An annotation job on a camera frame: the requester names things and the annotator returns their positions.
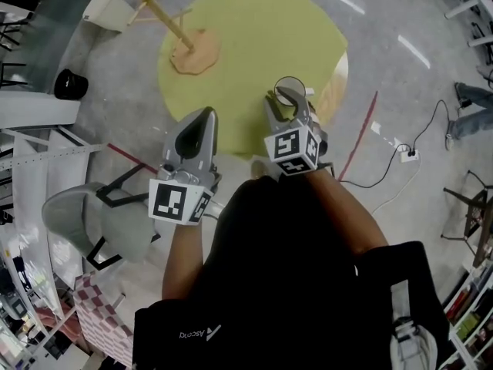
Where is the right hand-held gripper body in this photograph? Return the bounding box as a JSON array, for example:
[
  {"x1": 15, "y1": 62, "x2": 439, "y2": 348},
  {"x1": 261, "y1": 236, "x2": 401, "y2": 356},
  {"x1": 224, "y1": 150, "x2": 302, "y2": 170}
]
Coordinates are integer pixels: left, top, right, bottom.
[{"x1": 263, "y1": 114, "x2": 330, "y2": 178}]

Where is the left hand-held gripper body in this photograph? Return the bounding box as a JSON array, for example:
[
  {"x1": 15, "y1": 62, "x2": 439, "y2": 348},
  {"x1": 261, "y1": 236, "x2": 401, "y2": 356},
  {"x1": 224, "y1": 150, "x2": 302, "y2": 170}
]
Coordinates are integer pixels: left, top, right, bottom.
[{"x1": 147, "y1": 155, "x2": 223, "y2": 227}]

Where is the clear glass cup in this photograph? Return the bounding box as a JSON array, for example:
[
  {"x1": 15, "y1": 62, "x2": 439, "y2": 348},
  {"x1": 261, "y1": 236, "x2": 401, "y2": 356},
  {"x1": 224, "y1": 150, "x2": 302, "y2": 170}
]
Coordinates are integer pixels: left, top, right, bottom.
[{"x1": 273, "y1": 76, "x2": 308, "y2": 107}]

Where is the person's right forearm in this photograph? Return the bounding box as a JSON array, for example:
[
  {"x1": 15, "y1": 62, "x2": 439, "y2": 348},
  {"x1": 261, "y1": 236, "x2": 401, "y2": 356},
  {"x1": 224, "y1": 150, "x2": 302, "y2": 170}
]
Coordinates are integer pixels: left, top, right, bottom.
[{"x1": 306, "y1": 169, "x2": 390, "y2": 257}]

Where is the person's left forearm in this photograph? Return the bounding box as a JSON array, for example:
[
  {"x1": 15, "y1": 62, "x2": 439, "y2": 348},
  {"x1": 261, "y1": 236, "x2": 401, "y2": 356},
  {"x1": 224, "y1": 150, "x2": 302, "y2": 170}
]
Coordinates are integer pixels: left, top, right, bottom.
[{"x1": 160, "y1": 220, "x2": 206, "y2": 301}]

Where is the person's shoe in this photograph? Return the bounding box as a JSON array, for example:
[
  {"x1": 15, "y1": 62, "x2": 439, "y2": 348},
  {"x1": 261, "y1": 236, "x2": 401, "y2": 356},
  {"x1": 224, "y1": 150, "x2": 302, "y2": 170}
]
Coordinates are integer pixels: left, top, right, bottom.
[{"x1": 250, "y1": 160, "x2": 271, "y2": 180}]

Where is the red floor tape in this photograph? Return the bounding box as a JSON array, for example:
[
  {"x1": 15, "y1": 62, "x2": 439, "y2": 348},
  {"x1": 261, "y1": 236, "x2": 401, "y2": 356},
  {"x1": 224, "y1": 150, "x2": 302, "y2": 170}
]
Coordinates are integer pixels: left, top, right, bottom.
[{"x1": 337, "y1": 90, "x2": 379, "y2": 183}]

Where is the yellow-green round table cloth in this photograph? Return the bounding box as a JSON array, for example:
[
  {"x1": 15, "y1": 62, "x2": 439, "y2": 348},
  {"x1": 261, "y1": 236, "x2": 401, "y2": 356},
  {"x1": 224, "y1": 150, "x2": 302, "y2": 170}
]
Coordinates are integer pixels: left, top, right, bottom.
[{"x1": 156, "y1": 0, "x2": 350, "y2": 157}]

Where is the wooden mug tree stand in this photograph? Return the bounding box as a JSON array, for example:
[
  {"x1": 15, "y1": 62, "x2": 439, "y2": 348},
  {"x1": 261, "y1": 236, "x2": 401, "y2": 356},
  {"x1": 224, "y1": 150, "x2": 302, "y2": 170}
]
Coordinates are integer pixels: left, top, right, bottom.
[{"x1": 129, "y1": 0, "x2": 223, "y2": 76}]

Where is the white power strip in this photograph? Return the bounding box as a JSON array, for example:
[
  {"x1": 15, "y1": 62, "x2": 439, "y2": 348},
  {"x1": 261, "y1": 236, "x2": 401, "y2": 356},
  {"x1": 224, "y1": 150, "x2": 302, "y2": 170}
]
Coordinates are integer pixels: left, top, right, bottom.
[{"x1": 398, "y1": 148, "x2": 421, "y2": 164}]

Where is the black cap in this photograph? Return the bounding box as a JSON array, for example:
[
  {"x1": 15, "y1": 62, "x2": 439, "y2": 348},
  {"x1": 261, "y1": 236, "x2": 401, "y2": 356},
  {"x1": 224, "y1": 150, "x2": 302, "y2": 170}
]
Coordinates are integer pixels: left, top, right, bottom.
[{"x1": 53, "y1": 68, "x2": 90, "y2": 101}]

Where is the person's black shirt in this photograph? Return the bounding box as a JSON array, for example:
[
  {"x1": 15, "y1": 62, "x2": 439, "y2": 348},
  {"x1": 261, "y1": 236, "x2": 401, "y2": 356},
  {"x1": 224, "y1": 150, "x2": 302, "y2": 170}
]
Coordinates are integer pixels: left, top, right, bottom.
[{"x1": 132, "y1": 174, "x2": 451, "y2": 370}]

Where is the white desk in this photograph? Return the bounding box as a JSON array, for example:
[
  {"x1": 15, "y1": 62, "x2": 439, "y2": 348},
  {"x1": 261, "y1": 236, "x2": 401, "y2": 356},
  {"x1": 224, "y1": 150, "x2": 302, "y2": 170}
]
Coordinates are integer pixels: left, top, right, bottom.
[{"x1": 0, "y1": 89, "x2": 82, "y2": 130}]

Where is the white waste bin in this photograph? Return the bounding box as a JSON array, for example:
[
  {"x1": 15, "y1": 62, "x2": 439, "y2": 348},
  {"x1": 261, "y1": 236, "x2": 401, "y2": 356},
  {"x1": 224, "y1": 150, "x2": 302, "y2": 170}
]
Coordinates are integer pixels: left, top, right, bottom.
[{"x1": 82, "y1": 0, "x2": 135, "y2": 35}]

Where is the red white checkered cloth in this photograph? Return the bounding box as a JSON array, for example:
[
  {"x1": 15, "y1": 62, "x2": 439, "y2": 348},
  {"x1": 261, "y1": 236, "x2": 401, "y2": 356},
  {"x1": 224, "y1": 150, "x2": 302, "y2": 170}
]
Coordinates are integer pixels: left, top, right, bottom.
[{"x1": 72, "y1": 274, "x2": 135, "y2": 368}]

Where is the white grey pouch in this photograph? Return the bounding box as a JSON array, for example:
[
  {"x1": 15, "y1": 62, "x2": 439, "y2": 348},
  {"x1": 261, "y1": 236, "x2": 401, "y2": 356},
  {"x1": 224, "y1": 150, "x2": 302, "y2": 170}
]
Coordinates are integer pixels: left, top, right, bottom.
[{"x1": 388, "y1": 314, "x2": 439, "y2": 370}]

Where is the white shelf with books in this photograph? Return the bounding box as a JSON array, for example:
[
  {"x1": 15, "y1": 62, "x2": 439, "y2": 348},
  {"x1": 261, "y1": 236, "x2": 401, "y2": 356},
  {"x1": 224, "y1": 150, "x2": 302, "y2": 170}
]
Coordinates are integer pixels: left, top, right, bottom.
[{"x1": 441, "y1": 259, "x2": 493, "y2": 370}]

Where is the grey chair with black frame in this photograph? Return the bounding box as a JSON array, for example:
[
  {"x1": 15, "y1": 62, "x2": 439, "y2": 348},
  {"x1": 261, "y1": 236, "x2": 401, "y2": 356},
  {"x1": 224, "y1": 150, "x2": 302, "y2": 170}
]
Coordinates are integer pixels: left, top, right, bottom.
[{"x1": 41, "y1": 163, "x2": 163, "y2": 272}]

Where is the white metal shelf frame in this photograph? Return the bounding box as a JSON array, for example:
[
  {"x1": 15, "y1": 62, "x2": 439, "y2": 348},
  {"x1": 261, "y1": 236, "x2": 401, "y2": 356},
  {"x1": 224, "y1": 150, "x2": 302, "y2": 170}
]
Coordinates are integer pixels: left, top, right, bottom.
[{"x1": 0, "y1": 126, "x2": 105, "y2": 323}]

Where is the white power cable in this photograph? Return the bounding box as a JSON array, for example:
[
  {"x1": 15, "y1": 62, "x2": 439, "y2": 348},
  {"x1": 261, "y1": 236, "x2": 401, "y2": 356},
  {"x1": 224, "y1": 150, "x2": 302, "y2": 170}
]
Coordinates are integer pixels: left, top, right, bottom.
[{"x1": 370, "y1": 159, "x2": 423, "y2": 214}]

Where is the black power cable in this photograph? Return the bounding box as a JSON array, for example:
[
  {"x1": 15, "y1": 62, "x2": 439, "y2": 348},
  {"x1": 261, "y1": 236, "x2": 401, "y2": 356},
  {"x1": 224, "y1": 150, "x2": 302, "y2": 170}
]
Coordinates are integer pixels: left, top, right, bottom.
[{"x1": 334, "y1": 99, "x2": 452, "y2": 190}]

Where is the white desk frame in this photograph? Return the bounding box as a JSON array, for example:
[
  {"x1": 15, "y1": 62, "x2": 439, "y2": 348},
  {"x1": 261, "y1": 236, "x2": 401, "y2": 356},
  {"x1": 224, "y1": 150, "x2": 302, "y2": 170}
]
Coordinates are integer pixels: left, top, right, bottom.
[{"x1": 444, "y1": 0, "x2": 493, "y2": 49}]

